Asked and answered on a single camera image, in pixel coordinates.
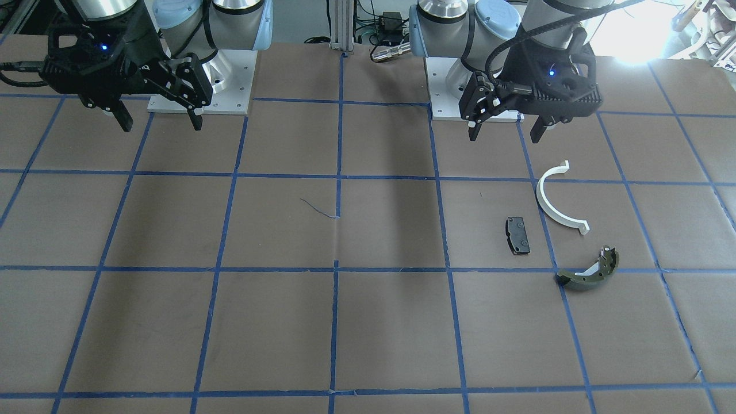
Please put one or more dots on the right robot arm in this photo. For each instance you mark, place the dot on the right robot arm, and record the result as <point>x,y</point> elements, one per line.
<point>198,27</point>

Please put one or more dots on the green brake shoe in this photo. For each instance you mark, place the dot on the green brake shoe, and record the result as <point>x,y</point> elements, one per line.
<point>595,275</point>

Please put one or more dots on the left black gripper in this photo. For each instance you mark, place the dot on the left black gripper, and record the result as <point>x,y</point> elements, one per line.
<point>513,68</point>

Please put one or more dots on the silver connector plug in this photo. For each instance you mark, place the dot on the silver connector plug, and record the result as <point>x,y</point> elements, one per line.
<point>389,53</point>

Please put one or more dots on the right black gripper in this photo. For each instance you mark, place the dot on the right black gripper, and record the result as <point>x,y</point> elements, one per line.
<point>140,50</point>

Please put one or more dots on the aluminium frame post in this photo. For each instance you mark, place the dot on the aluminium frame post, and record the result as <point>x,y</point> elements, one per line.
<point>341,21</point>

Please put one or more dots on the black brake pad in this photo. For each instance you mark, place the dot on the black brake pad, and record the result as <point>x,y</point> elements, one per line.
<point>515,230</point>

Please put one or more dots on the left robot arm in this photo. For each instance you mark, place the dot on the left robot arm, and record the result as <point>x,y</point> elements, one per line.
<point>478,32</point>

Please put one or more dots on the white curved plastic part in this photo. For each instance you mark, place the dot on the white curved plastic part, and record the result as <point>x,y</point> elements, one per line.
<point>582,226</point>

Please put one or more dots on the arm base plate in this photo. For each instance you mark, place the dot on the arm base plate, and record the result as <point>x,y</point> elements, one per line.
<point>446,79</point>
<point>230,86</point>

